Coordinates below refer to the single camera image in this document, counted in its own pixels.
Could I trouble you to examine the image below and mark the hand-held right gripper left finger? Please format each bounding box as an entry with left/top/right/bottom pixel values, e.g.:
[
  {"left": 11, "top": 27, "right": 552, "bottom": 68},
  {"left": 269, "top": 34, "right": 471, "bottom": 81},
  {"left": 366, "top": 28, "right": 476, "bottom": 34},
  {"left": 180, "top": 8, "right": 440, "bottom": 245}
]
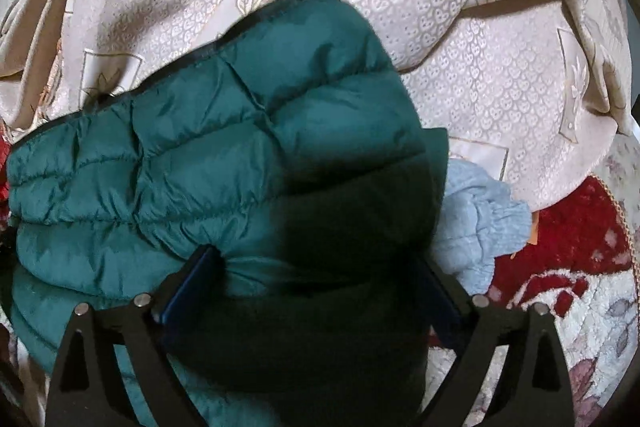
[{"left": 45, "top": 245, "right": 222, "bottom": 427}]

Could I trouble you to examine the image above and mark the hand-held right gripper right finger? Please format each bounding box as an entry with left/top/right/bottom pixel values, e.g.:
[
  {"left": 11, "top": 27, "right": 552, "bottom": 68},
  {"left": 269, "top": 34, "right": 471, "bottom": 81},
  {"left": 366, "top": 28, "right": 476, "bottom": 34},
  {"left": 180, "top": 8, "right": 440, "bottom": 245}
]
[{"left": 419, "top": 256, "right": 577, "bottom": 427}]

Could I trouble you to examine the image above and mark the dark green puffer jacket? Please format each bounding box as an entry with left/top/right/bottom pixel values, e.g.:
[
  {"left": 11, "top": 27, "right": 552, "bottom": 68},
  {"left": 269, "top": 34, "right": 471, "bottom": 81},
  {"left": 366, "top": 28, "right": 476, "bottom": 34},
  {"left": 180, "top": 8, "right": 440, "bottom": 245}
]
[{"left": 7, "top": 0, "right": 451, "bottom": 427}]

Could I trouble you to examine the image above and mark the light blue knit cloth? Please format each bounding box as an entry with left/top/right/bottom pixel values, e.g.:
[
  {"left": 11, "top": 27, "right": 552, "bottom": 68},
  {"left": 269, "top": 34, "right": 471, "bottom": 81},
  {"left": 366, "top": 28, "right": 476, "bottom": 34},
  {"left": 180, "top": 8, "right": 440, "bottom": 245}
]
[{"left": 429, "top": 159, "right": 534, "bottom": 291}]

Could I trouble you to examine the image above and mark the floral quilted bed sheet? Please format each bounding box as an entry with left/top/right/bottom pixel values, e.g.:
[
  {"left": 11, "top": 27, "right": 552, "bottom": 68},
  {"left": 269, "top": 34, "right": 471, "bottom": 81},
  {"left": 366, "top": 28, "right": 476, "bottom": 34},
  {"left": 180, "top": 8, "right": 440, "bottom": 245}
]
[{"left": 425, "top": 141, "right": 640, "bottom": 427}]

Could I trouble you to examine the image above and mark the beige embroidered bedspread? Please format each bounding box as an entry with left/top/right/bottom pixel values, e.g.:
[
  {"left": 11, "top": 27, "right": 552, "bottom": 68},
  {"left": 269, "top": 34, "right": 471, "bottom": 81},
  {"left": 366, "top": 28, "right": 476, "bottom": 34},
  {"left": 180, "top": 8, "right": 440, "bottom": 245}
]
[{"left": 0, "top": 0, "right": 636, "bottom": 214}]

